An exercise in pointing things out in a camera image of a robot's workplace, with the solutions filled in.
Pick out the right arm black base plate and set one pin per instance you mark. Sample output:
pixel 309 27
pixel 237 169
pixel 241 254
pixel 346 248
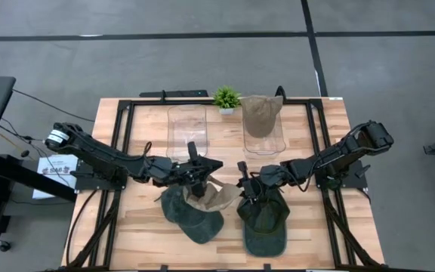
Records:
pixel 357 181

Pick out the white printed paper sheet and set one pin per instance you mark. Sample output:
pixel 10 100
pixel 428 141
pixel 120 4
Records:
pixel 51 181

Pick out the clear plastic bin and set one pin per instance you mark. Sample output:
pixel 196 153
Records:
pixel 187 124
pixel 274 147

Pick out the black caster wheel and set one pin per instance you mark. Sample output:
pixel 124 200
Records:
pixel 3 246

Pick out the khaki baseball cap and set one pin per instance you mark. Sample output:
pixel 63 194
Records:
pixel 261 117
pixel 221 198

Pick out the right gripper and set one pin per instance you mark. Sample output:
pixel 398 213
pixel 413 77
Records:
pixel 253 189

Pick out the green plant in white pot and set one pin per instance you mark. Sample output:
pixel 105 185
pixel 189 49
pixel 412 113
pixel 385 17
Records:
pixel 226 97

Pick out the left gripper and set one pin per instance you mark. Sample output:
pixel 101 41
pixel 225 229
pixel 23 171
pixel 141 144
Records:
pixel 187 170

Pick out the black clamp bracket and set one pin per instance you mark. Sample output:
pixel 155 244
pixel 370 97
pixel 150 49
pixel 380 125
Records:
pixel 280 91

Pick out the black aluminium table frame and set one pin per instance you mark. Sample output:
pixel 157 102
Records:
pixel 149 102

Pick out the black power strip bar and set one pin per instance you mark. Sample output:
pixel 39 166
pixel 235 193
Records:
pixel 179 93

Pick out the dark olive baseball cap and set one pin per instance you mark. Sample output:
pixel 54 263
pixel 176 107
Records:
pixel 264 234

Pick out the grey-green baseball cap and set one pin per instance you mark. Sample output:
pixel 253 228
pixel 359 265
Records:
pixel 198 226

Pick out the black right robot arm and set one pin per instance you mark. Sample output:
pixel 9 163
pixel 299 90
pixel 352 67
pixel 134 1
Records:
pixel 338 155

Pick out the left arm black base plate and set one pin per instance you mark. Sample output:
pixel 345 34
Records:
pixel 89 183

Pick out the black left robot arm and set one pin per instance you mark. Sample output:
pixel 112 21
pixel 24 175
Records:
pixel 100 155

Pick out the black desk stand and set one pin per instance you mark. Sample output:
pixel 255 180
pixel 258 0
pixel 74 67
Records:
pixel 21 177

